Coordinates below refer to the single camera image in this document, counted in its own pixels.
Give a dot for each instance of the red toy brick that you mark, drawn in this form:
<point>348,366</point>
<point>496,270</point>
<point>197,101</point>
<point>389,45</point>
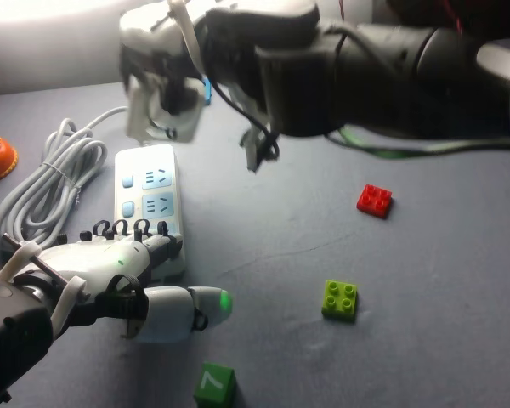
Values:
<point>375,203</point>

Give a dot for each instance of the white power strip blue sockets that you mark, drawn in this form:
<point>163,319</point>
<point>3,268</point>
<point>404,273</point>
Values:
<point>153,159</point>

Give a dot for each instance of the blue block with four holes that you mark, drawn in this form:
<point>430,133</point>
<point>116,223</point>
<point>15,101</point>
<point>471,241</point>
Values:
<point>207,91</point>

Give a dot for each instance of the grey table cloth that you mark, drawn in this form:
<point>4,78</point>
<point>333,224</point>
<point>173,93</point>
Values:
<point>280,255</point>

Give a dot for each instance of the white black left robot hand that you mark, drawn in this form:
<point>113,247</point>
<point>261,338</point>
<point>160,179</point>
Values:
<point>153,30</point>

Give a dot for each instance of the orange toy fruit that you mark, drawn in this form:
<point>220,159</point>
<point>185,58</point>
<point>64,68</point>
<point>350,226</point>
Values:
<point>0,163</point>

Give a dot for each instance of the lime green toy brick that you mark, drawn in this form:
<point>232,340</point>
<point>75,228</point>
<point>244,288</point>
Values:
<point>340,308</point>

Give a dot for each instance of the green cube with white seven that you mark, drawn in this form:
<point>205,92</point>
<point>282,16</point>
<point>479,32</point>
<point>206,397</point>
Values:
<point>226,391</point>

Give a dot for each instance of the white charger plug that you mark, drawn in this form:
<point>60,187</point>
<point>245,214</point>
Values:
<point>187,127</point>

